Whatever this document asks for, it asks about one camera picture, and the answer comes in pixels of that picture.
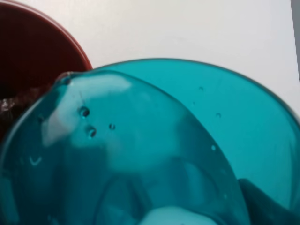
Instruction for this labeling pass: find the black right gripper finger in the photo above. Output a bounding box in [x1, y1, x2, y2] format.
[238, 179, 300, 225]

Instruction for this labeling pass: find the teal translucent plastic cup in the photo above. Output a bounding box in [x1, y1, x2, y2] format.
[0, 59, 300, 225]

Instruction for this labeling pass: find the red plastic cup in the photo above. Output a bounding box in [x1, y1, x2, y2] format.
[0, 0, 92, 136]

